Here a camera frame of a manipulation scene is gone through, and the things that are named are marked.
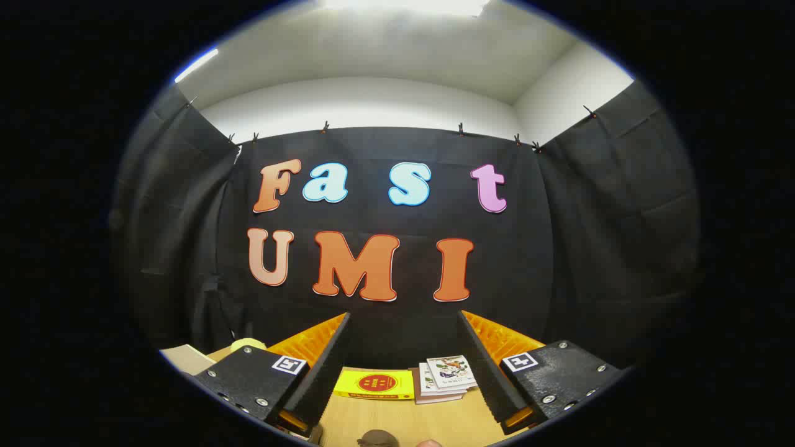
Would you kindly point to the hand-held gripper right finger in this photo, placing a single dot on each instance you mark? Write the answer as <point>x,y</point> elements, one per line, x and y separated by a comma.
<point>487,372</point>

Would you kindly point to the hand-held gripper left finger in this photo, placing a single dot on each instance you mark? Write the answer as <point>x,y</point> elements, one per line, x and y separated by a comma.
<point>323,379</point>

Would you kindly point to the cream fabric storage box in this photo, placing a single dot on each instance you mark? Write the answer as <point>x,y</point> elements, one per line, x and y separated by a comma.
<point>186,359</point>

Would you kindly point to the yellow book with red circle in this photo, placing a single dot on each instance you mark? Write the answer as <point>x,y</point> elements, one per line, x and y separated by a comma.
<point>348,385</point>

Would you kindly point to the white book with illustrated cover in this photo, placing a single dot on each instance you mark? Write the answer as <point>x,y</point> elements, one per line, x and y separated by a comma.
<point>450,371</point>

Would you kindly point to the yellow plush bun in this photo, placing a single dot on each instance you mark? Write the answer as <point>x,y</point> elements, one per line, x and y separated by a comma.
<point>247,343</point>

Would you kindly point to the black backdrop cloth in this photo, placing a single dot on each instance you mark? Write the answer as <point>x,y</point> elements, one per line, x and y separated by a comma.
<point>546,248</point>

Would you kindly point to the row of black cloth clips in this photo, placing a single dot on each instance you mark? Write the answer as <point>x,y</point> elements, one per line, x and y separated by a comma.
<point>461,129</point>

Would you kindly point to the wide ceiling light panel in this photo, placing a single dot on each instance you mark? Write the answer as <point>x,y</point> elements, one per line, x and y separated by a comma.
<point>404,5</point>

